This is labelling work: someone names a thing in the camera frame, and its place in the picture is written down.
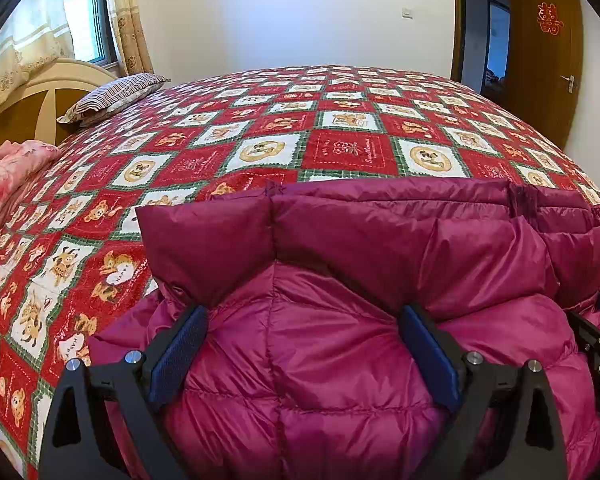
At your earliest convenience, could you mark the cream wooden headboard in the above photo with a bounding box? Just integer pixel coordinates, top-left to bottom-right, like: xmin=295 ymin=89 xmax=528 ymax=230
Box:
xmin=0 ymin=58 xmax=117 ymax=145

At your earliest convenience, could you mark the brown wooden door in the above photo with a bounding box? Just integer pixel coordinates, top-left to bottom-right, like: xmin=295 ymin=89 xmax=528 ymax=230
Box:
xmin=502 ymin=0 xmax=583 ymax=148

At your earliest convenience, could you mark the magenta puffer jacket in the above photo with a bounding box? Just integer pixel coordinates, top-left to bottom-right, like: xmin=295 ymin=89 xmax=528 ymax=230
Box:
xmin=90 ymin=178 xmax=600 ymax=479

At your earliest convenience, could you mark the red patchwork bear bedspread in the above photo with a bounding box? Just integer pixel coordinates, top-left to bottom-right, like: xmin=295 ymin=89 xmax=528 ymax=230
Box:
xmin=0 ymin=66 xmax=600 ymax=479

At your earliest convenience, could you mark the beige patterned curtain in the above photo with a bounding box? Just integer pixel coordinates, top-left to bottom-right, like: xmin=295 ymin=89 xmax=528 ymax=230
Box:
xmin=107 ymin=0 xmax=154 ymax=76

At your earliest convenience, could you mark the striped grey pillow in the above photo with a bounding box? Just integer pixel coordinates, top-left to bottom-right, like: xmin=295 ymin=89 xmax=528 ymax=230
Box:
xmin=56 ymin=73 xmax=170 ymax=127

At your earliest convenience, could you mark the pink floral pillow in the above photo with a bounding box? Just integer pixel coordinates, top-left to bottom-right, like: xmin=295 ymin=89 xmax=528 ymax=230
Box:
xmin=0 ymin=140 xmax=60 ymax=229

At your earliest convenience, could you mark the red double happiness decal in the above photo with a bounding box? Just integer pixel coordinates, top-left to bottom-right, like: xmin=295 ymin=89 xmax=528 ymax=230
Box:
xmin=536 ymin=1 xmax=564 ymax=37

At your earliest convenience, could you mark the silver door handle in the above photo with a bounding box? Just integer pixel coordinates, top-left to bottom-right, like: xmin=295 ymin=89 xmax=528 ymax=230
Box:
xmin=560 ymin=75 xmax=576 ymax=94

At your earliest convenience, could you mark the sheer white curtain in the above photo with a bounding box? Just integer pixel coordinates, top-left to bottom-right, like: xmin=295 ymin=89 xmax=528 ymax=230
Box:
xmin=0 ymin=0 xmax=77 ymax=116

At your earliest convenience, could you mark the window with blue frame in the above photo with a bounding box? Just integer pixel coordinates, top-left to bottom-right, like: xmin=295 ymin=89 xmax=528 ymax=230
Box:
xmin=64 ymin=0 xmax=116 ymax=66

